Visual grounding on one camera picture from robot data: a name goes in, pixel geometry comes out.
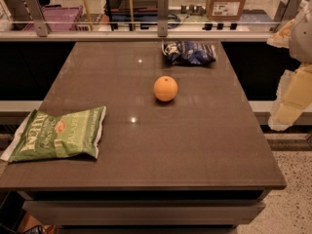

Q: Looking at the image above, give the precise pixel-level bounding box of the brown table with drawers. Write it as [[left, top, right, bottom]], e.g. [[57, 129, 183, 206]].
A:
[[0, 42, 286, 234]]

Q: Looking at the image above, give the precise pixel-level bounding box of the green jalapeno chip bag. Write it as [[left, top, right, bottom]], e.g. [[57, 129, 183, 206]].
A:
[[1, 106, 106, 163]]

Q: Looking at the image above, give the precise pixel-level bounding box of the glass railing with metal posts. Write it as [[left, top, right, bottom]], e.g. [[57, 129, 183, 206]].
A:
[[1, 0, 309, 40]]

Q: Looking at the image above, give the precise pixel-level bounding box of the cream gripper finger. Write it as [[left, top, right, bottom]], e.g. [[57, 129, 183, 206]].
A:
[[268, 64, 312, 131], [266, 19, 294, 48]]

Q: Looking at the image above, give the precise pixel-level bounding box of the orange fruit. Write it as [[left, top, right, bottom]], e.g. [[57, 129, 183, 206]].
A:
[[154, 76, 177, 101]]

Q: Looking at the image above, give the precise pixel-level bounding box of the cardboard box with label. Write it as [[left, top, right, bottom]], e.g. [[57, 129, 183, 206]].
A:
[[206, 0, 246, 20]]

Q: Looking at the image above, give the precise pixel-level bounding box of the blue chip bag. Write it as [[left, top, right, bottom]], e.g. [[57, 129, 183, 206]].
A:
[[162, 41, 217, 66]]

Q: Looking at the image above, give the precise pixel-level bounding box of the purple plastic crate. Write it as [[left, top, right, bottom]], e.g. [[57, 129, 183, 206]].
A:
[[21, 5, 84, 32]]

